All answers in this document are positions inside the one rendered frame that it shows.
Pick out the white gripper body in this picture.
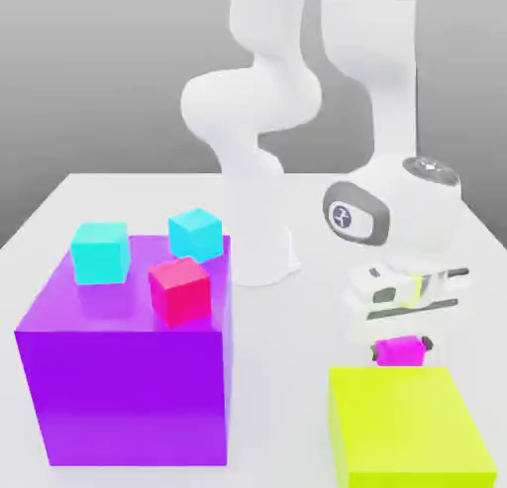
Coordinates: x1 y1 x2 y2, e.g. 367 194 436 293
343 288 463 345

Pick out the small magenta cube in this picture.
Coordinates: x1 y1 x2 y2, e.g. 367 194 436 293
373 336 428 367

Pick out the small red cube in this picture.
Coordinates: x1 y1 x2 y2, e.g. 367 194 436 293
148 255 212 329

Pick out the small cyan cube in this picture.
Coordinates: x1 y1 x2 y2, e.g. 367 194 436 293
167 207 224 264

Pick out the small turquoise cube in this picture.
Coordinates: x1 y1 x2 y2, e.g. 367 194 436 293
70 222 132 287

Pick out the large yellow box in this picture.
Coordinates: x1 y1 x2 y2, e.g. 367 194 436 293
328 365 499 488

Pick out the large purple box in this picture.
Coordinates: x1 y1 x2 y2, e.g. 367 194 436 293
14 234 233 468

